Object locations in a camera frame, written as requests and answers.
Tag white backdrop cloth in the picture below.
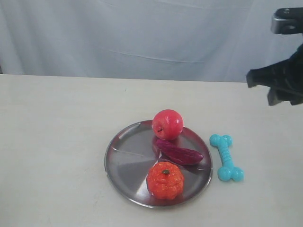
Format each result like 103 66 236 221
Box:
0 0 303 82

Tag orange toy pumpkin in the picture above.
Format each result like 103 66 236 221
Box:
146 162 184 200

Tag turquoise toy bone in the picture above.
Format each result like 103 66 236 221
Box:
209 134 244 182

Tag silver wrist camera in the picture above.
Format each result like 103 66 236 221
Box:
271 7 303 35

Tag round stainless steel plate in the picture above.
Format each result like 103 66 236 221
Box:
104 120 213 208

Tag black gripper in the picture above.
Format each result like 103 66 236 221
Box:
246 44 303 106

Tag red apple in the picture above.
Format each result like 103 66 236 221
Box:
152 109 184 140

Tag purple sweet potato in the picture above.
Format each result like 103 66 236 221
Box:
156 139 204 166

